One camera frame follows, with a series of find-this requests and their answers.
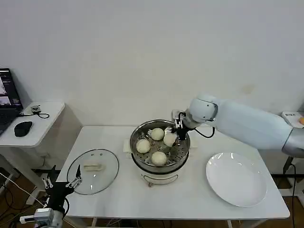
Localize steel perforated steamer basket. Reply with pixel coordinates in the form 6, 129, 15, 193
130, 120, 191, 171

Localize white floor cable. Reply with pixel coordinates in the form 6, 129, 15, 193
0, 171, 46, 207

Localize black laptop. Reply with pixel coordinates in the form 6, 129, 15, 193
0, 68, 24, 136

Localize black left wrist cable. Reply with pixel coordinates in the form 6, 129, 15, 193
62, 198, 71, 216

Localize white desk with laptop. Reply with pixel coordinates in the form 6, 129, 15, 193
0, 102, 66, 206

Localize white round plate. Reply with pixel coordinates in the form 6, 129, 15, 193
205, 152, 268, 208

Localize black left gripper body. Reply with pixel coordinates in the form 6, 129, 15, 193
45, 181, 75, 211

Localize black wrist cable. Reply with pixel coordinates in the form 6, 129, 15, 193
192, 126, 216, 139
62, 198, 71, 216

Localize black floor cables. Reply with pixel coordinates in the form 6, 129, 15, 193
0, 181, 33, 223

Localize black computer mouse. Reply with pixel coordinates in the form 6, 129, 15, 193
14, 121, 33, 137

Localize thin black device cable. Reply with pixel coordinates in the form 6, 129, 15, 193
18, 111, 50, 119

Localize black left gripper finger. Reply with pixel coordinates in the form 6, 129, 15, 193
42, 164, 57, 189
66, 164, 83, 189

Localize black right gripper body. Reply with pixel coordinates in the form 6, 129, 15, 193
178, 125, 190, 141

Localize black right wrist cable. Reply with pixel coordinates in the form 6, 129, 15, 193
192, 126, 216, 139

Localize white electric cooker base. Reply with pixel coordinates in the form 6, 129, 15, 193
123, 136, 199, 189

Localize round glass lid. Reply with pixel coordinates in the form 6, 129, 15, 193
66, 149, 120, 196

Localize white steamed bun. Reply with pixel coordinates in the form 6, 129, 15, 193
150, 128, 165, 141
163, 133, 178, 147
136, 139, 151, 153
151, 151, 167, 167

